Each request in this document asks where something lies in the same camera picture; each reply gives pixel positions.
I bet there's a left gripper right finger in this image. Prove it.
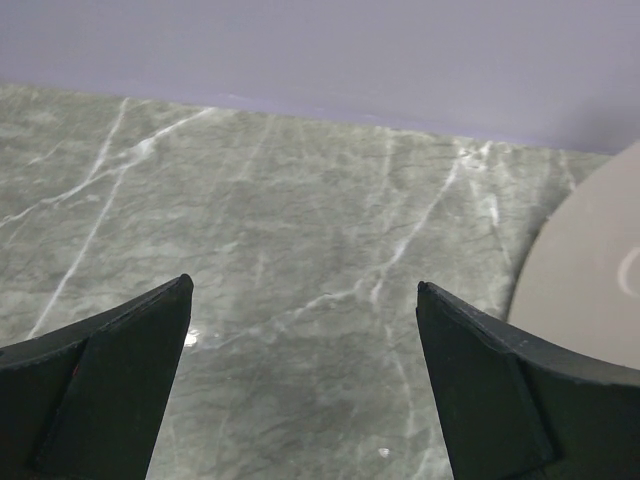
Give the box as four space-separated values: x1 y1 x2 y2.
416 282 639 479

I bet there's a round drawer organizer box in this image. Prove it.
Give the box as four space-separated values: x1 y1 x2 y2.
508 144 640 368

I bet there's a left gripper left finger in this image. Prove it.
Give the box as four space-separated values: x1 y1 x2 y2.
1 274 194 479

